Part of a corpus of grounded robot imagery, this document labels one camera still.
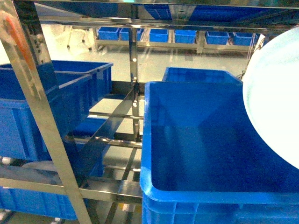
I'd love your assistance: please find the light blue round tray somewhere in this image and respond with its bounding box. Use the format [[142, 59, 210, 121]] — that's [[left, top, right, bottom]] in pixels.
[[242, 27, 299, 168]]

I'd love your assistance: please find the blue bin shelf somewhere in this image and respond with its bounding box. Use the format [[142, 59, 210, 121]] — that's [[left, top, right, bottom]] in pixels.
[[52, 60, 113, 106], [0, 187, 77, 220]]

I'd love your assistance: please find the blue bin on left shelf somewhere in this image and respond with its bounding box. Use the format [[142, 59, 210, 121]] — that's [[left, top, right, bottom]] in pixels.
[[0, 67, 94, 161]]

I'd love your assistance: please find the stainless steel shelf rack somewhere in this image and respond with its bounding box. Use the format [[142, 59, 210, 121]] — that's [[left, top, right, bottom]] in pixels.
[[0, 0, 299, 224]]

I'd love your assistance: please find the blue bin lower shelf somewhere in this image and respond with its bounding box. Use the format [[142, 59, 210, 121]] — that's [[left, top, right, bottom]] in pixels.
[[0, 187, 77, 220]]

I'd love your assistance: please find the blue bin behind crate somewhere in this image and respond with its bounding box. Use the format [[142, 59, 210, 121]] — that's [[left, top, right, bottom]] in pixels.
[[162, 67, 242, 84]]

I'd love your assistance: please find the large blue crate upper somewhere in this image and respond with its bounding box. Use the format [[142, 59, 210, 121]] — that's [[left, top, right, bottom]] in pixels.
[[140, 82, 299, 224]]

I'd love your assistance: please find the far blue bin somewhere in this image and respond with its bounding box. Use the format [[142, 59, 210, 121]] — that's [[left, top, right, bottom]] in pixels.
[[98, 27, 120, 41], [233, 33, 257, 46], [119, 28, 144, 42], [205, 31, 229, 45], [149, 29, 169, 42], [175, 30, 196, 44]]

